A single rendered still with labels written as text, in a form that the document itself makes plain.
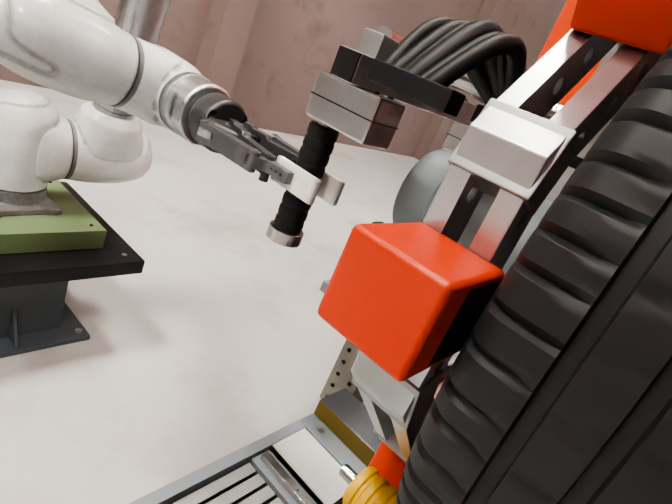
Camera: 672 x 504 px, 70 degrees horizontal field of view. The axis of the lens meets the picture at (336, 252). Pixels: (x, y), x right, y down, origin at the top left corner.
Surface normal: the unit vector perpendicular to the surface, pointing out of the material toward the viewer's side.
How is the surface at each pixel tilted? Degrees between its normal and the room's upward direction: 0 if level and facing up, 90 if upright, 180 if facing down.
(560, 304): 82
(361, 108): 90
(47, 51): 94
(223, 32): 90
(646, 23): 125
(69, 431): 0
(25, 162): 91
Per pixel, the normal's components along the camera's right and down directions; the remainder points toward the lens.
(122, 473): 0.37, -0.86
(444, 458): -0.69, 0.26
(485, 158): -0.61, 0.06
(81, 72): 0.56, 0.67
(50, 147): 0.75, 0.36
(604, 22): -0.71, 0.54
